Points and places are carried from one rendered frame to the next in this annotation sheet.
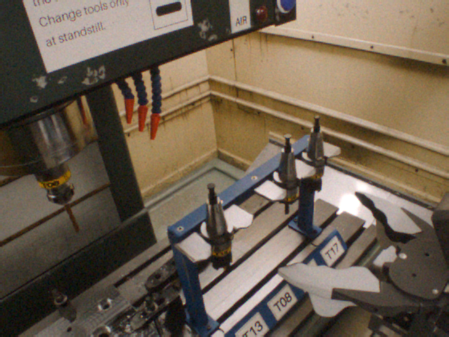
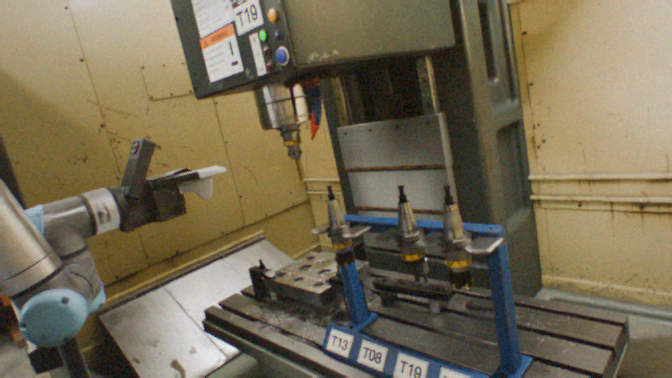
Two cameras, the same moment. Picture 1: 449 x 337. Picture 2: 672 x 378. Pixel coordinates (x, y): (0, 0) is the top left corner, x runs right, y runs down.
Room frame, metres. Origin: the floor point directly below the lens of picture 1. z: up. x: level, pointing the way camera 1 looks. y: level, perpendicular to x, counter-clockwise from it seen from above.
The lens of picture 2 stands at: (0.49, -1.00, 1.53)
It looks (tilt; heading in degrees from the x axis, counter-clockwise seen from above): 11 degrees down; 86
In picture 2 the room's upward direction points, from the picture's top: 12 degrees counter-clockwise
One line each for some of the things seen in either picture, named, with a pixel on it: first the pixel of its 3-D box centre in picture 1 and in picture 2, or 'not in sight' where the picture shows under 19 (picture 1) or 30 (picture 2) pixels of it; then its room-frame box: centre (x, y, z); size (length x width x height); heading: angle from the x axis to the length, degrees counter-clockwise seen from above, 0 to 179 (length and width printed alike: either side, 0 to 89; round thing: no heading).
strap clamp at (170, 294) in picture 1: (157, 315); (344, 288); (0.51, 0.19, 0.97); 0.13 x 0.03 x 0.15; 130
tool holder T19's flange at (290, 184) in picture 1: (287, 179); (409, 237); (0.66, -0.15, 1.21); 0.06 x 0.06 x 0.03
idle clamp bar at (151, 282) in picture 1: (184, 263); (411, 294); (0.70, 0.13, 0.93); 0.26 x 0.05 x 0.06; 135
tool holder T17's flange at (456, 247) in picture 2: (314, 158); (455, 242); (0.73, -0.23, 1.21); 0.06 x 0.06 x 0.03
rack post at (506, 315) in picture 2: (306, 191); (504, 309); (0.81, -0.24, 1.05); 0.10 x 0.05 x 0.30; 40
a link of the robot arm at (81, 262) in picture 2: not in sight; (72, 284); (0.06, -0.31, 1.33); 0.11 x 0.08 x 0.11; 109
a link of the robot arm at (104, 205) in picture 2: not in sight; (102, 210); (0.11, -0.24, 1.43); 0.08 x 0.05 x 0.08; 131
